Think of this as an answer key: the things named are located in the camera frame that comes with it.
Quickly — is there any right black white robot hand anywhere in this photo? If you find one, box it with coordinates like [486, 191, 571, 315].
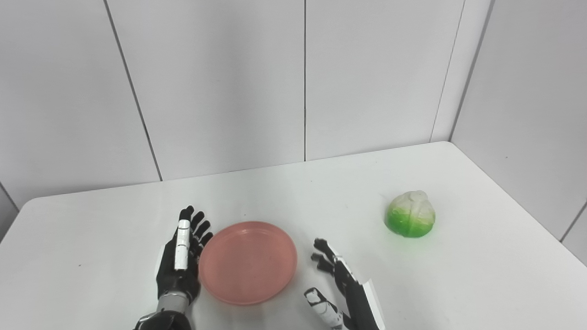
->
[304, 238, 386, 330]

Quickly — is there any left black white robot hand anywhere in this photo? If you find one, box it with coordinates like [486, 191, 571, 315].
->
[156, 205, 214, 306]

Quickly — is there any pink round plate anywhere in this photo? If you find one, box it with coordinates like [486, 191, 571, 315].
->
[199, 221, 298, 306]

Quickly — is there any green white cabbage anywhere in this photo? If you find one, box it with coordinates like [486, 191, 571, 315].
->
[384, 190, 436, 238]

